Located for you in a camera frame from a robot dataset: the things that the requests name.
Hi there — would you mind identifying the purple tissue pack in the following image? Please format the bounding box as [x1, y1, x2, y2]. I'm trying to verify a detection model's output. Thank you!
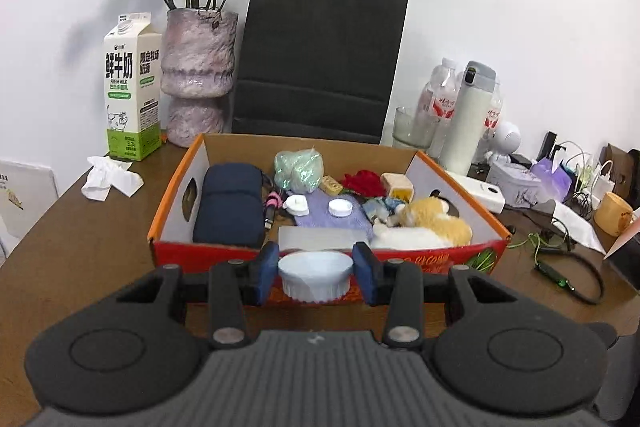
[529, 155, 576, 202]

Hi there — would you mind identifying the clear drinking glass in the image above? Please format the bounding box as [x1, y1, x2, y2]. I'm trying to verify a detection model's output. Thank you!
[391, 107, 441, 151]

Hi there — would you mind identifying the green cable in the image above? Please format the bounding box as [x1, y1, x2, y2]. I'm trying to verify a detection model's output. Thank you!
[507, 231, 548, 258]

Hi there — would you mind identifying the blue patterned packet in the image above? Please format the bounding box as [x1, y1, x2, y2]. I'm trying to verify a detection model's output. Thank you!
[362, 198, 403, 224]

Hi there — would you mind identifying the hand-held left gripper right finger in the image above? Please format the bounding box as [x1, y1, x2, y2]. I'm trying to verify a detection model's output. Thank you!
[351, 241, 522, 350]

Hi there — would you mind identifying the dark blue pouch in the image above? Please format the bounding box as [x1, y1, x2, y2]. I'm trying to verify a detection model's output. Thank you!
[192, 163, 266, 249]

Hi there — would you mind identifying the clear water bottle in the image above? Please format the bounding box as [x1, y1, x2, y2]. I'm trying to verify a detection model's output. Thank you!
[417, 58, 458, 158]
[482, 77, 503, 142]

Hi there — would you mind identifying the crumpled white tissue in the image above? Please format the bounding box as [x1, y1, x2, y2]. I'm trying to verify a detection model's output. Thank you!
[81, 155, 143, 201]

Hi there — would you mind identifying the white charger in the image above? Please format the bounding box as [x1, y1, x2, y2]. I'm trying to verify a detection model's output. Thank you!
[592, 159, 616, 195]

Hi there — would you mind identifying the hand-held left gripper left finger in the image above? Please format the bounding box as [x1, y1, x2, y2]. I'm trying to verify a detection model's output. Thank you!
[116, 241, 281, 349]

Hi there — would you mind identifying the red cardboard box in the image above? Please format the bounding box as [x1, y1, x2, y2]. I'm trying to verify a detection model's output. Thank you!
[147, 133, 513, 308]

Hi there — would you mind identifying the purple knitted cloth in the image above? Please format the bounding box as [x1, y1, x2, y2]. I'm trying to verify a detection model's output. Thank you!
[292, 191, 373, 230]

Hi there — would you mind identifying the white tin box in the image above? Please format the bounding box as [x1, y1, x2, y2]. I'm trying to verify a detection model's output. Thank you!
[486, 159, 543, 208]

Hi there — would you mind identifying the white orange plush cat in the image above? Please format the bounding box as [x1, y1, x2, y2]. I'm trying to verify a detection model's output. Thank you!
[372, 197, 473, 250]

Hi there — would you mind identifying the beige square box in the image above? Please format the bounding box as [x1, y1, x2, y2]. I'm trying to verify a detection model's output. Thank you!
[380, 172, 416, 202]

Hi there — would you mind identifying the translucent plastic box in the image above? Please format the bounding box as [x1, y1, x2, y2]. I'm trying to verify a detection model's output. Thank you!
[277, 226, 375, 254]

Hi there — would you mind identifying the red fabric rose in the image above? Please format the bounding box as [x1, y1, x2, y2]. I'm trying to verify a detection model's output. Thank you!
[341, 170, 388, 198]

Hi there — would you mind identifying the brown leather item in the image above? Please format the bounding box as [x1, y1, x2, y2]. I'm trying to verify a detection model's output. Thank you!
[600, 144, 640, 208]

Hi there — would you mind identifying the white green milk carton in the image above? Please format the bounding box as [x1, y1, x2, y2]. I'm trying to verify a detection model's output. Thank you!
[103, 12, 163, 162]

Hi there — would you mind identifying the white round robot toy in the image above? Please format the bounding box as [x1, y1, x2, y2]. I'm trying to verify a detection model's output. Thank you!
[487, 121, 523, 165]

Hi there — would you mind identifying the yellow cup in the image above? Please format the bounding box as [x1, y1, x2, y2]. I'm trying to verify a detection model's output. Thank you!
[593, 192, 636, 238]

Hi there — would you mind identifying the white ribbed ramekin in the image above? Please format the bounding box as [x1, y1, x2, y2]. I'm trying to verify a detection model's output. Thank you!
[277, 251, 355, 304]

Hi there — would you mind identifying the white paper sheet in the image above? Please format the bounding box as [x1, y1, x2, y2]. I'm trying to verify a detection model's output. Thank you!
[530, 199, 608, 254]

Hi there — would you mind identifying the black stand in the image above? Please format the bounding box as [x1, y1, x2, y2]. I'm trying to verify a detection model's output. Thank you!
[602, 219, 640, 293]

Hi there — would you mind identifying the pink black pen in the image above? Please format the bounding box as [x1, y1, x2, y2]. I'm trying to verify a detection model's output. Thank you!
[264, 192, 285, 229]

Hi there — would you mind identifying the black paper bag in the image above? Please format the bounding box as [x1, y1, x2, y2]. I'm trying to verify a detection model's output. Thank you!
[231, 0, 412, 145]

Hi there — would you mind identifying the white thermos bottle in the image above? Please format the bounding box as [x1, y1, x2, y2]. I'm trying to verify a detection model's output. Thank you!
[439, 61, 497, 176]

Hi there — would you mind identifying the green plastic bag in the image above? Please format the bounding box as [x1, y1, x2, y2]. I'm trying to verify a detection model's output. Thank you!
[273, 148, 325, 194]

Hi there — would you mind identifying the black adapter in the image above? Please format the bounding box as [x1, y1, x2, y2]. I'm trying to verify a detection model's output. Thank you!
[537, 132, 558, 162]

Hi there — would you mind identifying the pink textured vase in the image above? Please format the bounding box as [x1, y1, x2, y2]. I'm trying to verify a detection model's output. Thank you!
[160, 8, 239, 148]

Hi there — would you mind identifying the brown wooden desktop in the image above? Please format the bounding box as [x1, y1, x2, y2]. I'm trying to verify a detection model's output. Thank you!
[0, 139, 640, 427]

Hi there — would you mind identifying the black cable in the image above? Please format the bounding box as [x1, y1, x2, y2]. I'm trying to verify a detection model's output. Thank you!
[534, 247, 607, 306]

